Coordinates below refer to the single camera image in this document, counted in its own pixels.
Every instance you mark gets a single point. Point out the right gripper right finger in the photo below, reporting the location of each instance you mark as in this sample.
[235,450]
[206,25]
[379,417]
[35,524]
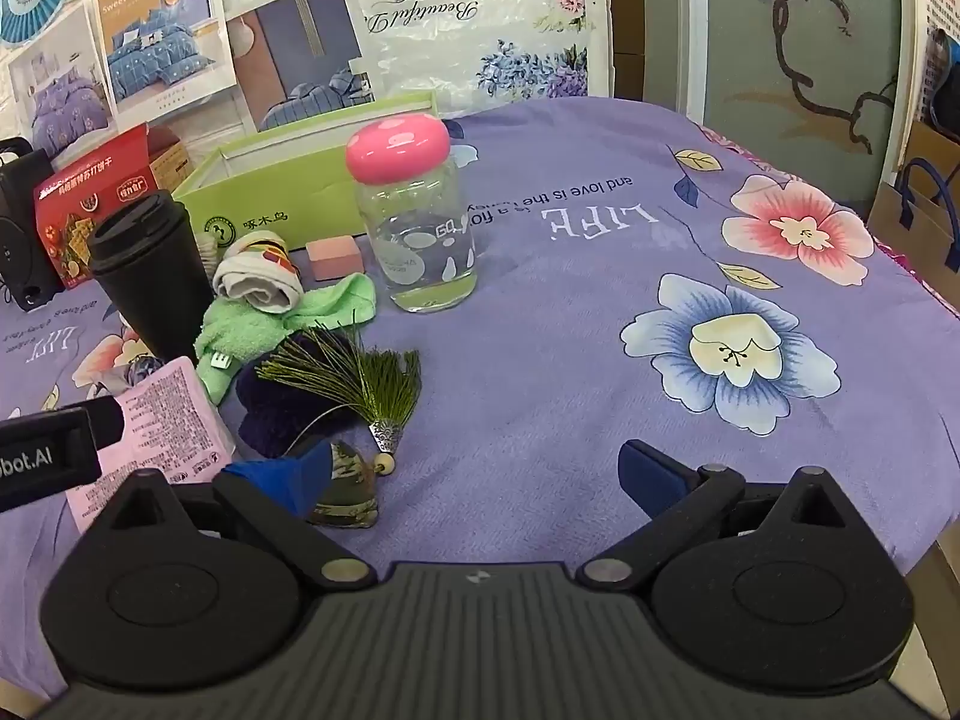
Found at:
[684,507]

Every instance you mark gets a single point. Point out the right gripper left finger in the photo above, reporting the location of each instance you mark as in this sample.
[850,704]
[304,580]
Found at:
[273,499]

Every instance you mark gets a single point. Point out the dark navy cloth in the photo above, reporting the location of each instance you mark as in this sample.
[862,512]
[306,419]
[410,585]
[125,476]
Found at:
[277,416]

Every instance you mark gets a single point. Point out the pink tissue packet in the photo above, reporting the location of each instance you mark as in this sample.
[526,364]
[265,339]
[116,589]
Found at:
[169,425]

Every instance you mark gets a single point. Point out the green towel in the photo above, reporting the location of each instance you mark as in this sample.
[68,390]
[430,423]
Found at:
[233,333]

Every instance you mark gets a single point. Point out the white sock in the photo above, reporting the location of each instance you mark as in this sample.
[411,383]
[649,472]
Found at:
[257,269]

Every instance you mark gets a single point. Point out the pink sponge block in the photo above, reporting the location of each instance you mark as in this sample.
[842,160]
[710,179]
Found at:
[334,258]

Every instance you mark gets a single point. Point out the black speaker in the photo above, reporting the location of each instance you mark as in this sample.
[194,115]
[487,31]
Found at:
[27,270]

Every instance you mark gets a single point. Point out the purple floral tablecloth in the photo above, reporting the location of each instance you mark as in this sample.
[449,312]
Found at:
[641,278]

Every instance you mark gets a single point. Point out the black coffee cup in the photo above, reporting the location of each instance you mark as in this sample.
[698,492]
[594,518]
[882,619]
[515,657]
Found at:
[147,261]

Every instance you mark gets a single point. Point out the red cracker box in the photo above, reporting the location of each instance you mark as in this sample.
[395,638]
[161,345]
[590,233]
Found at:
[70,204]

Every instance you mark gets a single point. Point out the green cardboard box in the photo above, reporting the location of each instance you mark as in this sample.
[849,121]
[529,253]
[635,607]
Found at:
[292,179]

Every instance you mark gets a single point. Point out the glass jar pink lid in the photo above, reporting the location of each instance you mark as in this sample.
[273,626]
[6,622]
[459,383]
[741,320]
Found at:
[418,227]

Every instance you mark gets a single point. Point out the purple bedding poster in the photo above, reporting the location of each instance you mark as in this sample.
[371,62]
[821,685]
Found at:
[59,90]

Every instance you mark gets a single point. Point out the brown paper bag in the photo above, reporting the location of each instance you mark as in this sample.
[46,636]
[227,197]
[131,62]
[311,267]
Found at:
[915,218]

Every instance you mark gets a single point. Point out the blue bedding poster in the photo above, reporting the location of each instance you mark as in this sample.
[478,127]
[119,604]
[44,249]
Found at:
[162,55]

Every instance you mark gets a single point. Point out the dark blue bedroom poster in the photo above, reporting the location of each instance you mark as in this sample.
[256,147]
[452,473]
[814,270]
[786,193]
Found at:
[298,58]

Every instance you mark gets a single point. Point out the floral plastic bag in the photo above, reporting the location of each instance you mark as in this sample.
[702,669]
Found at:
[477,54]

